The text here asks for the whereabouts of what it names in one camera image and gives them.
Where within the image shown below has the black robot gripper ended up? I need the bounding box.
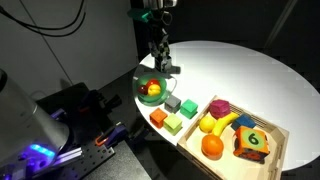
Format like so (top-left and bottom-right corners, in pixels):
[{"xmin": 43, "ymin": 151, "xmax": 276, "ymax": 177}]
[{"xmin": 148, "ymin": 20, "xmax": 172, "ymax": 72}]

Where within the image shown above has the black checkered soft block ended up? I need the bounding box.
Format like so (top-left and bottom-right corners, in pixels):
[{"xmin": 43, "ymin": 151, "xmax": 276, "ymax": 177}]
[{"xmin": 233, "ymin": 126, "xmax": 270, "ymax": 163}]

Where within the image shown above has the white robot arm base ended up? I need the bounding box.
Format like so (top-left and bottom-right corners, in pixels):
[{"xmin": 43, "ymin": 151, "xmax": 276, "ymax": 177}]
[{"xmin": 0, "ymin": 70, "xmax": 70, "ymax": 180}]

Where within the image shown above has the wooden tray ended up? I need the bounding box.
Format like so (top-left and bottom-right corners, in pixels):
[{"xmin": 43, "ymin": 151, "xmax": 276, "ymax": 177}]
[{"xmin": 177, "ymin": 104, "xmax": 289, "ymax": 180}]

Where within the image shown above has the red toy tomato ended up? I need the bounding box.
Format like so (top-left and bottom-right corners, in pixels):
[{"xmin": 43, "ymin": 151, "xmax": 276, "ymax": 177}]
[{"xmin": 146, "ymin": 78, "xmax": 160, "ymax": 88}]

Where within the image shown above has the yellow toy fruit in bowl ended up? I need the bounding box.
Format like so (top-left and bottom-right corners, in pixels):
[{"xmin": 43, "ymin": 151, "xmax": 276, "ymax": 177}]
[{"xmin": 148, "ymin": 85, "xmax": 161, "ymax": 96}]

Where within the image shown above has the dark red toy fruit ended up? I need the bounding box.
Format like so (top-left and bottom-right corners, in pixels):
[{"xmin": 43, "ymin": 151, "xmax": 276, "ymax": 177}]
[{"xmin": 138, "ymin": 85, "xmax": 148, "ymax": 95}]

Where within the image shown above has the green plastic bowl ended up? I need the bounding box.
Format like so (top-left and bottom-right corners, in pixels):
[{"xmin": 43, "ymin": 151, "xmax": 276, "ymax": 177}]
[{"xmin": 133, "ymin": 74, "xmax": 167, "ymax": 105}]

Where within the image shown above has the grey hollow cube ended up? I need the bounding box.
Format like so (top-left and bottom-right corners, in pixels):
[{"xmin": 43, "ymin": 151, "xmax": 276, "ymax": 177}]
[{"xmin": 164, "ymin": 95, "xmax": 181, "ymax": 113}]

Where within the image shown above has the orange hollow cube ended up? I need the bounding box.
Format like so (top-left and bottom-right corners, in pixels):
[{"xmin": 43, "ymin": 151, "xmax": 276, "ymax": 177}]
[{"xmin": 149, "ymin": 108, "xmax": 167, "ymax": 129}]

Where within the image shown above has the light green hollow cube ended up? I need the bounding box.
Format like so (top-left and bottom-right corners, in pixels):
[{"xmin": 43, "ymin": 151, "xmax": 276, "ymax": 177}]
[{"xmin": 163, "ymin": 114, "xmax": 182, "ymax": 136}]

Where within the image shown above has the pink cube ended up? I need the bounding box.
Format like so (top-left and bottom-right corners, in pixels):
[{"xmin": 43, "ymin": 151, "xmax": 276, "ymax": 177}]
[{"xmin": 209, "ymin": 99, "xmax": 231, "ymax": 118}]

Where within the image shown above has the yellow toy lemon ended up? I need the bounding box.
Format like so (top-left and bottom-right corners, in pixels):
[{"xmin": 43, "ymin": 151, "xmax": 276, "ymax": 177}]
[{"xmin": 199, "ymin": 116, "xmax": 216, "ymax": 133}]

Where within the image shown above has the toy banana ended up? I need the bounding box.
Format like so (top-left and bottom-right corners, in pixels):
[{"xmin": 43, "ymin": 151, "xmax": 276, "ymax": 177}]
[{"xmin": 212, "ymin": 112, "xmax": 239, "ymax": 136}]

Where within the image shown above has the purple spring clamp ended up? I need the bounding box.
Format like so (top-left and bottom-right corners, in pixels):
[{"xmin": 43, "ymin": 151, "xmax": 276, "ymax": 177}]
[{"xmin": 95, "ymin": 122, "xmax": 128, "ymax": 148}]

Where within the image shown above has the round white table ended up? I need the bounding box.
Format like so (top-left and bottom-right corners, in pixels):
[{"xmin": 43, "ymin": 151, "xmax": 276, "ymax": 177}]
[{"xmin": 133, "ymin": 40, "xmax": 320, "ymax": 172}]

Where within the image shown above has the toy orange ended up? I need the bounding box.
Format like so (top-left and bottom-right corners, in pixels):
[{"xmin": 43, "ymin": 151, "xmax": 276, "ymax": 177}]
[{"xmin": 201, "ymin": 134, "xmax": 224, "ymax": 159}]

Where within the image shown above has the blue cube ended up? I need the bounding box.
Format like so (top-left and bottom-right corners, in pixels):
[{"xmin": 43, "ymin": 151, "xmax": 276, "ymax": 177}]
[{"xmin": 231, "ymin": 114, "xmax": 256, "ymax": 131}]

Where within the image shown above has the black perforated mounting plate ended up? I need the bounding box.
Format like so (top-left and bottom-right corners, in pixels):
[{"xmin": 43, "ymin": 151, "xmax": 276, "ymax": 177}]
[{"xmin": 32, "ymin": 134, "xmax": 115, "ymax": 180}]

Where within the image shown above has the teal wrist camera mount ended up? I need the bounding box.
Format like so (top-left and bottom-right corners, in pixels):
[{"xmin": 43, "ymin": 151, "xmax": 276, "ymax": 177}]
[{"xmin": 127, "ymin": 8, "xmax": 154, "ymax": 23}]

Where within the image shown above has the black hanging cable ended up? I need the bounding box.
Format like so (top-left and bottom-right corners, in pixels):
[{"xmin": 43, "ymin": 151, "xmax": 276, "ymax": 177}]
[{"xmin": 0, "ymin": 0, "xmax": 87, "ymax": 38}]

